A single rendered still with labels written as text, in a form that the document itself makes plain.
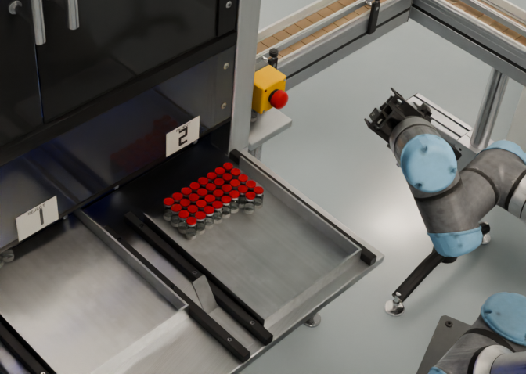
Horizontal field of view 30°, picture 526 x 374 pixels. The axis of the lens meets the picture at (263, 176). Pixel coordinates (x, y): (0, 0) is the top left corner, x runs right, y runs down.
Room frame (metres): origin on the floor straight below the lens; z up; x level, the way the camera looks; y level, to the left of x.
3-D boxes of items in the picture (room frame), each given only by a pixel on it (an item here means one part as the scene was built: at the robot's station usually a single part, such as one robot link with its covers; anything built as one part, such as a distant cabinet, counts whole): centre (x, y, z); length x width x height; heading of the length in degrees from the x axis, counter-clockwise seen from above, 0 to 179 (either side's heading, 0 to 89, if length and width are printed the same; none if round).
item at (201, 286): (1.09, 0.04, 0.91); 0.14 x 0.03 x 0.06; 49
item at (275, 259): (1.29, 0.01, 0.90); 0.34 x 0.26 x 0.04; 48
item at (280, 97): (1.60, -0.01, 0.99); 0.04 x 0.04 x 0.04; 49
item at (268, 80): (1.63, 0.02, 1.00); 0.08 x 0.07 x 0.07; 49
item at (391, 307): (2.04, -0.58, 0.07); 0.50 x 0.08 x 0.14; 139
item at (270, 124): (1.67, 0.04, 0.87); 0.14 x 0.13 x 0.02; 49
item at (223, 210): (1.35, 0.08, 0.90); 0.18 x 0.02 x 0.05; 138
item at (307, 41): (1.94, -0.06, 0.92); 0.69 x 0.16 x 0.16; 139
